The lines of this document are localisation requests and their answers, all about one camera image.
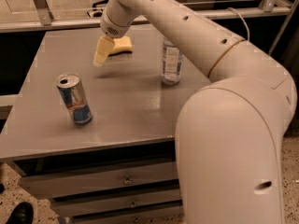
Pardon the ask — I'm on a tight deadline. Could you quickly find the black shoe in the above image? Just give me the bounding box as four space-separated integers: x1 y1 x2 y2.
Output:
6 202 34 224

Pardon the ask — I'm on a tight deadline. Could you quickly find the grey drawer cabinet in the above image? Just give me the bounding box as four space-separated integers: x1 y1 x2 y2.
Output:
0 25 207 224

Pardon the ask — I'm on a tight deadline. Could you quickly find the clear plastic water bottle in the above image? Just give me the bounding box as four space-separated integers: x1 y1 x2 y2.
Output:
162 37 183 85

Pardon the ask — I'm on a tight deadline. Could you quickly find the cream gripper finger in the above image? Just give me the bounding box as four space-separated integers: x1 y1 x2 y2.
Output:
93 35 114 67

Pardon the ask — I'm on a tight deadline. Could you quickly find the blue silver energy drink can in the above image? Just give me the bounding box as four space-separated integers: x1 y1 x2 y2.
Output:
56 73 93 125

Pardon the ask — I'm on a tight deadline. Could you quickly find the grey metal frame rail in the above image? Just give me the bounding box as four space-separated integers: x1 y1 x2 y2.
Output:
0 0 298 33

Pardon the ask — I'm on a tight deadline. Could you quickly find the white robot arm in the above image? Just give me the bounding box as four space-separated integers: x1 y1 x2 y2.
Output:
97 0 297 224

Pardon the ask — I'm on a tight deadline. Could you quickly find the black office chair base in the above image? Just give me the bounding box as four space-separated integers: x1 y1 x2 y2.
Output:
87 0 109 18

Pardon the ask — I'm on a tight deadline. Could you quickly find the yellow sponge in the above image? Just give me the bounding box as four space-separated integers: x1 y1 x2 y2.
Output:
109 36 133 56

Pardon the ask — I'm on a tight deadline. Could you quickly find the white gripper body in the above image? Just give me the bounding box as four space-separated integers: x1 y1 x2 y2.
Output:
101 7 135 38

